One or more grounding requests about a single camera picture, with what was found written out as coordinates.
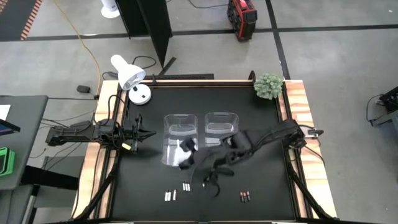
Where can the white desk lamp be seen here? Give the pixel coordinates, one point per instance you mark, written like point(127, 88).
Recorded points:
point(127, 73)

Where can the wooden edged work table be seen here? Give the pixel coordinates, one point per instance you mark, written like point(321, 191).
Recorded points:
point(298, 99)

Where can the white paper sheet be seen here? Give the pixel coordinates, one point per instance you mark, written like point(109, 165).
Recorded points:
point(3, 112)

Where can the black power adapter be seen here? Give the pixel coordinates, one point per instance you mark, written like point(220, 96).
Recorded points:
point(83, 89)

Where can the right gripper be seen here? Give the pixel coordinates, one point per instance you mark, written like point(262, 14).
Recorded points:
point(208, 158)

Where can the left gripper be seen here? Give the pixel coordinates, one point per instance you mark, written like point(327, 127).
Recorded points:
point(129, 134)

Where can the green frame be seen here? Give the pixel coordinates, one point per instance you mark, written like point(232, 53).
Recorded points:
point(12, 155)

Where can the black desk base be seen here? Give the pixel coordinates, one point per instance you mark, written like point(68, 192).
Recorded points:
point(49, 179)

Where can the red black tool box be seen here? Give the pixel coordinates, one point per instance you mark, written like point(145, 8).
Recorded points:
point(242, 18)

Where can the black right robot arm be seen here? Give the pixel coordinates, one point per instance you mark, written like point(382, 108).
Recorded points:
point(292, 130)

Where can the clear plastic bin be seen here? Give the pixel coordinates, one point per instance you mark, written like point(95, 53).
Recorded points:
point(180, 124)
point(221, 124)

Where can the black partition panel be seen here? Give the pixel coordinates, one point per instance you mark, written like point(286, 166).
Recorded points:
point(155, 25)

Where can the black table clamp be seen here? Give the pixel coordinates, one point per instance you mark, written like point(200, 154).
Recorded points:
point(251, 74)

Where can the grey desk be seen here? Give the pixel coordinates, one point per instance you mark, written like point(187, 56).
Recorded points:
point(28, 140)

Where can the slim Duracell battery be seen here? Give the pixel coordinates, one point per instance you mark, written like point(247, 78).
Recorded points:
point(244, 196)
point(241, 197)
point(248, 195)

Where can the yellow tag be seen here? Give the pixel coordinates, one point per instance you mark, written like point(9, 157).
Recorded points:
point(126, 146)

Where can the black mat orange edge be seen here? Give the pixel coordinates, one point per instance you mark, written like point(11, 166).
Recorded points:
point(15, 15)

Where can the dark tablet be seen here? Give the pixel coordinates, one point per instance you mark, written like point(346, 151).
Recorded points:
point(7, 128)

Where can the green artificial potted plant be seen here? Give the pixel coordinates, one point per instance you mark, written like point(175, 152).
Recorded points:
point(268, 86)

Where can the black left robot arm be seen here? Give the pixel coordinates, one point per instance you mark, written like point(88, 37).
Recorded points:
point(77, 133)

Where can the white round fan base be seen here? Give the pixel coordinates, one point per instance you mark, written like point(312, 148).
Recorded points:
point(109, 11)

